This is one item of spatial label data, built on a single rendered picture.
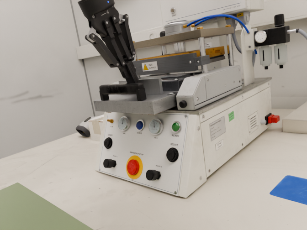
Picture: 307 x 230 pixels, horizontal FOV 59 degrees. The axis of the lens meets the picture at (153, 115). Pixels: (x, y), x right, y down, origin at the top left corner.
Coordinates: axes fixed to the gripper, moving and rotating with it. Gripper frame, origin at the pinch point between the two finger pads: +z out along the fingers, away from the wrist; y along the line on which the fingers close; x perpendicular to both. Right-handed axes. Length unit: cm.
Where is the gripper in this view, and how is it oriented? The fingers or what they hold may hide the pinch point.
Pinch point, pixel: (130, 75)
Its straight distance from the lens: 68.9
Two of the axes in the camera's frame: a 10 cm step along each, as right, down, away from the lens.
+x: 7.3, 0.5, -6.9
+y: -5.8, 5.8, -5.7
